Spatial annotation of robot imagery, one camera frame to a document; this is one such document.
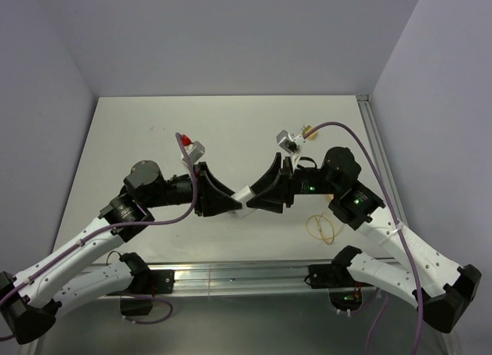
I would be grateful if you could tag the small yellow plug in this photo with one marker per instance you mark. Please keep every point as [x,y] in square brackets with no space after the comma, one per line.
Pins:
[309,133]

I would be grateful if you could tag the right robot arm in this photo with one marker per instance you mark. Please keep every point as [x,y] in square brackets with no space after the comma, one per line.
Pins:
[426,279]

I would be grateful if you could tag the aluminium front rail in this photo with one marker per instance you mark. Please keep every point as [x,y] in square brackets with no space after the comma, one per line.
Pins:
[239,278]

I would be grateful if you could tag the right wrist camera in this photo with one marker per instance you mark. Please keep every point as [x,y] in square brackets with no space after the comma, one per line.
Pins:
[291,144]

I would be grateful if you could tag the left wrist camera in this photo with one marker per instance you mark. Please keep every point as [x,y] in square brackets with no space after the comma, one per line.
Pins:
[195,150]

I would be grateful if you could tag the white cube power socket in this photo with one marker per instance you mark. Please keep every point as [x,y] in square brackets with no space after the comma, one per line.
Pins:
[243,196]

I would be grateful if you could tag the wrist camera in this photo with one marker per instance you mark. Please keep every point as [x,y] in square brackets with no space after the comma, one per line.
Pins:
[195,150]
[291,144]

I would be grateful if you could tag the aluminium side rail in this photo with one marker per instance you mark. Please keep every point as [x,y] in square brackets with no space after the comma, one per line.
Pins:
[379,154]

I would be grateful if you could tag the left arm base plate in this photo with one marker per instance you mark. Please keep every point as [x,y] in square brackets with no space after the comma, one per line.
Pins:
[160,282]

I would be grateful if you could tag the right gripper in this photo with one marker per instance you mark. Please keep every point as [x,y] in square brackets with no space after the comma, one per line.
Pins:
[273,200]

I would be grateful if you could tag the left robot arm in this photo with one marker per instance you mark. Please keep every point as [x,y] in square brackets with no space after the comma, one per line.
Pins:
[34,298]

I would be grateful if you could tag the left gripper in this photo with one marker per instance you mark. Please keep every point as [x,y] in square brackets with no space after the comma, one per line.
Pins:
[211,203]

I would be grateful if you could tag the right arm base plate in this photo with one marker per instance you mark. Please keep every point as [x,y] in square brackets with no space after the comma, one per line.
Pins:
[325,276]

